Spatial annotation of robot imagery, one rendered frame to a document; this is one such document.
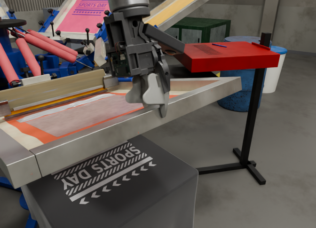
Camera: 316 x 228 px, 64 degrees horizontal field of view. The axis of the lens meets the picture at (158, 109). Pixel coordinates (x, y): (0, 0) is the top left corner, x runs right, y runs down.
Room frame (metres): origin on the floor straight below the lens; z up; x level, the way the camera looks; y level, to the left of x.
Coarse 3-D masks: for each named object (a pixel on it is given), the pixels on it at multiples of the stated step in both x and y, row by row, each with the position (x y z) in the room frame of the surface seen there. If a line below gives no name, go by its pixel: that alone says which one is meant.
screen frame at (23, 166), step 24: (192, 96) 0.53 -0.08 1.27; (216, 96) 0.58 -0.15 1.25; (120, 120) 0.41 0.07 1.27; (144, 120) 0.44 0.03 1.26; (168, 120) 0.47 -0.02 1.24; (0, 144) 0.38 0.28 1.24; (48, 144) 0.34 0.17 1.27; (72, 144) 0.34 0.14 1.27; (96, 144) 0.36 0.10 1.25; (24, 168) 0.29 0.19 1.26; (48, 168) 0.31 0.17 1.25
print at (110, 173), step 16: (128, 144) 0.82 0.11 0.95; (80, 160) 0.72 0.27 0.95; (96, 160) 0.72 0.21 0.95; (112, 160) 0.72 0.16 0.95; (128, 160) 0.72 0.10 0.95; (144, 160) 0.72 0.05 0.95; (64, 176) 0.64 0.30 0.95; (80, 176) 0.64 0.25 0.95; (96, 176) 0.64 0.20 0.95; (112, 176) 0.64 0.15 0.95; (128, 176) 0.64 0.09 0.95; (80, 192) 0.57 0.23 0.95; (96, 192) 0.57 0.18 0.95
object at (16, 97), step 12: (84, 72) 1.00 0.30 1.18; (96, 72) 1.02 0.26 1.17; (36, 84) 0.86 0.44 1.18; (48, 84) 0.89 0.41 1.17; (60, 84) 0.92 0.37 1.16; (72, 84) 0.94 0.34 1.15; (84, 84) 0.97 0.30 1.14; (96, 84) 1.01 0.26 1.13; (0, 96) 0.78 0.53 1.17; (12, 96) 0.80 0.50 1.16; (24, 96) 0.82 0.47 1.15; (36, 96) 0.85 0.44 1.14; (48, 96) 0.87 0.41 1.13; (12, 108) 0.79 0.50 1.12
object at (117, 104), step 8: (88, 96) 1.01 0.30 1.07; (112, 96) 0.90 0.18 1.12; (120, 96) 0.87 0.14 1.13; (64, 104) 0.91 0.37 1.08; (88, 104) 0.82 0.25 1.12; (96, 104) 0.79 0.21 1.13; (104, 104) 0.77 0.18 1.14; (112, 104) 0.75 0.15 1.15; (120, 104) 0.72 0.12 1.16; (128, 104) 0.70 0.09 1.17; (136, 104) 0.68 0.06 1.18; (112, 112) 0.63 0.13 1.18; (120, 112) 0.62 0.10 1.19; (128, 112) 0.60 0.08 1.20
